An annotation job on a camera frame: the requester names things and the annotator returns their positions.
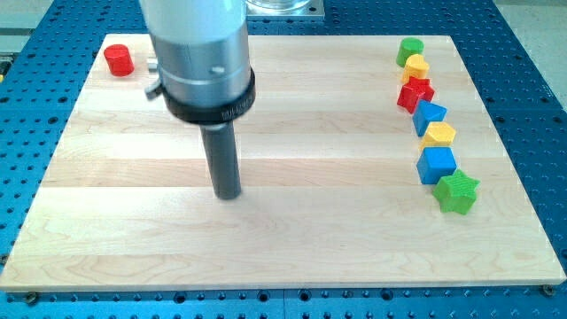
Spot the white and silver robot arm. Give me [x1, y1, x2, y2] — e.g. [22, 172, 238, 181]
[139, 0, 255, 125]

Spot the light wooden board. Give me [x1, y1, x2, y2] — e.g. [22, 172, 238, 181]
[1, 34, 565, 292]

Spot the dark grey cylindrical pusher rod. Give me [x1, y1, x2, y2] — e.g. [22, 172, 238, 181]
[200, 121, 241, 200]

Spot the blue triangle block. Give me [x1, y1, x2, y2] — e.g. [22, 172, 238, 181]
[412, 100, 447, 136]

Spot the blue cube block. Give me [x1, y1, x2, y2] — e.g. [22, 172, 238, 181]
[416, 147, 457, 184]

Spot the red star block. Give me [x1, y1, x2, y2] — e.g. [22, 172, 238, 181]
[397, 76, 435, 114]

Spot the yellow pentagon block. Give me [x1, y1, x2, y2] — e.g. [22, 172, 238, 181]
[419, 121, 456, 151]

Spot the green cylinder block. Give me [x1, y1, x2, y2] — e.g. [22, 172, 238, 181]
[396, 37, 424, 67]

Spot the green star block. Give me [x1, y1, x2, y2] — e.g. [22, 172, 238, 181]
[432, 169, 480, 215]

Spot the red cylinder block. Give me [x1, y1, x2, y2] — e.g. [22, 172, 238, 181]
[104, 44, 135, 77]

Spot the blue perforated metal table plate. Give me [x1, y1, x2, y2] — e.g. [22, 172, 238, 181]
[1, 1, 566, 318]

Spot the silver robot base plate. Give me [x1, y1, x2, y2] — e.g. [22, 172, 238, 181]
[245, 0, 325, 21]

